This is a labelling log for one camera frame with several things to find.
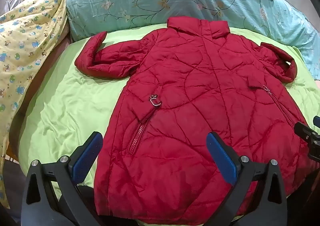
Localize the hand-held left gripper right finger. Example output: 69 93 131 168
197 132 287 226

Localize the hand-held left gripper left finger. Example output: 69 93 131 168
21 131 106 226

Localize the red quilted jacket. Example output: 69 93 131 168
75 17 316 219

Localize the green bed sheet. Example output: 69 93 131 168
19 24 317 226

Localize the yellow animal print blanket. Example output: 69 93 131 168
0 0 69 209

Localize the teal floral quilt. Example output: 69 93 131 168
65 0 320 79

